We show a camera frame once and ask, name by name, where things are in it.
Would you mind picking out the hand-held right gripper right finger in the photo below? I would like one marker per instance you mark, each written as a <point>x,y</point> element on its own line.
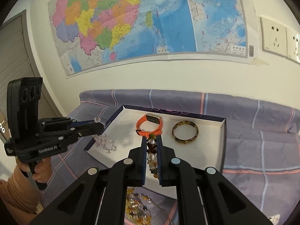
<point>159,161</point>

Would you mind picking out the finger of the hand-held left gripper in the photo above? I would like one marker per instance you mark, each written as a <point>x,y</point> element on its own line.
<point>91,129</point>
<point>80,122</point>

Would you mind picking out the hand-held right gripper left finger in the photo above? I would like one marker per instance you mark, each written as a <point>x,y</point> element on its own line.
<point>143,161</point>

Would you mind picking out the white box with blue rim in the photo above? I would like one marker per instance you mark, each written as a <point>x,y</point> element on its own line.
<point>121,131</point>

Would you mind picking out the person's left hand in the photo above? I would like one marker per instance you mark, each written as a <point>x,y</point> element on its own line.
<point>43,170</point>

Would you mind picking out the tortoiseshell bangle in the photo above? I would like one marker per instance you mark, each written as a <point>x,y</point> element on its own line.
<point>174,137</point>

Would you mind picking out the grey brown door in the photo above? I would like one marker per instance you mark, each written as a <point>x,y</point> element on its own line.
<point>14,58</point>

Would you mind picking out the purple plaid bedsheet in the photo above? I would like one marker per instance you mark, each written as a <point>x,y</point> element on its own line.
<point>257,145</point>

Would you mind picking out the colourful wall map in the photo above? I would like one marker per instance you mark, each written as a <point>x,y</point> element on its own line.
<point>140,23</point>

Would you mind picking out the white wall socket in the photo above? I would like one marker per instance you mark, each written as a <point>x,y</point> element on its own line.
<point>293,44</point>
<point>273,36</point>

